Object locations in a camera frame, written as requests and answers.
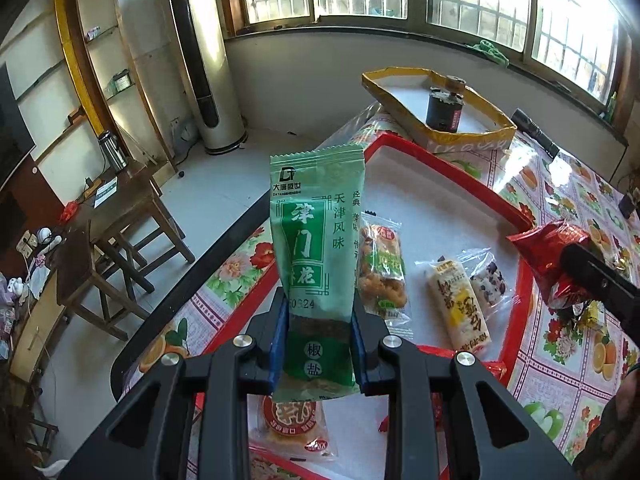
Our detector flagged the metal kettle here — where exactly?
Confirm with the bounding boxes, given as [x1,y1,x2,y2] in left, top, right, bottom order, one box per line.
[97,130,126,171]

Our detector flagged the yellow shallow box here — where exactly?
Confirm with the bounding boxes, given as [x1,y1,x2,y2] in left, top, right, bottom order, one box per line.
[361,66,518,153]

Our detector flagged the person's dark clothing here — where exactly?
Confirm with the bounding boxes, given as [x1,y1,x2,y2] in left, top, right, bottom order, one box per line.
[572,365,640,476]

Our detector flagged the black flashlight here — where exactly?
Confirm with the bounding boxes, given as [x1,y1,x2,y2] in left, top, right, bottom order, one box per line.
[511,108,561,160]

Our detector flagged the fruit print tablecloth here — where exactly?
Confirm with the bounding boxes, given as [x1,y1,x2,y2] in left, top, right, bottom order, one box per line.
[117,105,640,480]

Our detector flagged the green cloth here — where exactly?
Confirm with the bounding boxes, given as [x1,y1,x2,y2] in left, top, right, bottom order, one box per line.
[467,39,511,67]

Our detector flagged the red shallow box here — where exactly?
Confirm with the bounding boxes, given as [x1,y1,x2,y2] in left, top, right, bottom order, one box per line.
[192,132,540,480]

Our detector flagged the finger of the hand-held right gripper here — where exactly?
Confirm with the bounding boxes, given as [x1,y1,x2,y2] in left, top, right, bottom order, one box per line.
[559,242,640,311]

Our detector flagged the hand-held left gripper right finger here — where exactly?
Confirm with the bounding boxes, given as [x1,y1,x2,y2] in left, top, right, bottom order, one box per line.
[350,305,576,480]

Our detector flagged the black television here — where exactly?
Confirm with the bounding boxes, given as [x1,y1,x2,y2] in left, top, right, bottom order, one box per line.
[0,62,38,191]

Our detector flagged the clear packet with dark bits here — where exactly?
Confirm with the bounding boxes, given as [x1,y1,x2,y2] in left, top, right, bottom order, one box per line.
[460,250,521,311]

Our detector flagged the clear fried twist packet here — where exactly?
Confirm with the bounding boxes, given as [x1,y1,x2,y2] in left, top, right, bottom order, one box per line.
[357,212,413,326]

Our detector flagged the white tower air conditioner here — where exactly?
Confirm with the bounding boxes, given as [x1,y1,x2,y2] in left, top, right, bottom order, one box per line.
[165,0,248,153]

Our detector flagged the wooden stool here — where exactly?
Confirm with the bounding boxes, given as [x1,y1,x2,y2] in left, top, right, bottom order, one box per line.
[52,220,156,343]

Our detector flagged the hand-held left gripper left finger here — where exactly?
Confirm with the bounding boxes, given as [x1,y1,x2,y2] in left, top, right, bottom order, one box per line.
[65,287,291,480]

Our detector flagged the red snack packet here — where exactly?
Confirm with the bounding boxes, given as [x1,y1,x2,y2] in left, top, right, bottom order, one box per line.
[505,220,593,311]

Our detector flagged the low wooden cabinet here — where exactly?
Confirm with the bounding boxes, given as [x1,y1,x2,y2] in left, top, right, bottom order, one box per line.
[0,240,68,401]

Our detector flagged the small yellow snack packet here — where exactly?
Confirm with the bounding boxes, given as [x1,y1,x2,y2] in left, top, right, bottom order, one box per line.
[580,300,608,331]

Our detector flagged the yellow framed wall shelf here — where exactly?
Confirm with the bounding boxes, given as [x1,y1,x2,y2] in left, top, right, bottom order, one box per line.
[0,0,176,176]

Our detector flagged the black motor with wooden knob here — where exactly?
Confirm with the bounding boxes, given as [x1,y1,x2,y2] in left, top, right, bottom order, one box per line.
[425,75,467,133]

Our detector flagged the cream yellow long snack packet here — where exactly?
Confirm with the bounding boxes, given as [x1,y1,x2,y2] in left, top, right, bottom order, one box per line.
[415,257,493,353]

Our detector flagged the green snack packet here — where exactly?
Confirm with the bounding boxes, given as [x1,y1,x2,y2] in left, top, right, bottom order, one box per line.
[269,144,367,403]

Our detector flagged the round cake packet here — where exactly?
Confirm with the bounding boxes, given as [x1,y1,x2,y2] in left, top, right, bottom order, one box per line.
[250,392,337,461]

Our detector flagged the white green card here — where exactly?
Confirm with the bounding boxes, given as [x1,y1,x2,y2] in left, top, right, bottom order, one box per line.
[94,176,119,209]

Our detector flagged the wooden side table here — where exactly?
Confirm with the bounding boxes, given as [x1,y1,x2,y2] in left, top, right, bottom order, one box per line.
[67,160,196,266]

